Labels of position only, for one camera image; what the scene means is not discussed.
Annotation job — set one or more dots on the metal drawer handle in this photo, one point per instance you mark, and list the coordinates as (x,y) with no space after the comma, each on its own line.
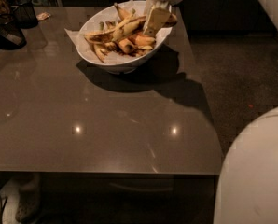
(142,188)

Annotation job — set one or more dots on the upper curved banana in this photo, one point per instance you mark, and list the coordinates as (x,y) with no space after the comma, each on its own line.
(122,12)

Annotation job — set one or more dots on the white bowl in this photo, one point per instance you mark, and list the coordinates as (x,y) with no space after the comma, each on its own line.
(120,66)

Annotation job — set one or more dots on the beige clog shoe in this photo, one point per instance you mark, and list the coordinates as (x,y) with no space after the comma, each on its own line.
(29,197)

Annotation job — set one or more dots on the black mesh pen cup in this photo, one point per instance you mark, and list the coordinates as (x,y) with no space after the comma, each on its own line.
(24,13)

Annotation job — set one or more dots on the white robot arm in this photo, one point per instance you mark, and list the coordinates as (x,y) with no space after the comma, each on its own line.
(247,190)

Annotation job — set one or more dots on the small snack packet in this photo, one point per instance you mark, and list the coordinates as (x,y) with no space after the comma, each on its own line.
(43,16)

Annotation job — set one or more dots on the orange fruit piece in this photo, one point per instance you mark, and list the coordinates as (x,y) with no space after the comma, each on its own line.
(140,40)

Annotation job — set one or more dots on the left lower banana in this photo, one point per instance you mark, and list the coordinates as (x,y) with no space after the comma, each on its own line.
(100,51)

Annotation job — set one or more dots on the white paper liner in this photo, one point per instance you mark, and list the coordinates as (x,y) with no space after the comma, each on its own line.
(83,44)

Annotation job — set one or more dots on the black mesh tray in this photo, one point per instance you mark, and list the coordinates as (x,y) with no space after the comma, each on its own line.
(11,35)

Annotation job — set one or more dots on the small front banana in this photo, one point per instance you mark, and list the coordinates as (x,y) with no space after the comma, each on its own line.
(126,46)

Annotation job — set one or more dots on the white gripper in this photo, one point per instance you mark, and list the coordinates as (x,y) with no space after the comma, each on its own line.
(157,15)

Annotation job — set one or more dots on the dark lower cabinets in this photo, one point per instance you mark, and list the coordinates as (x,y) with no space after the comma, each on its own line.
(208,15)

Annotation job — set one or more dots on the long spotted banana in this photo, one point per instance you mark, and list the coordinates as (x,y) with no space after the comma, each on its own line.
(137,24)

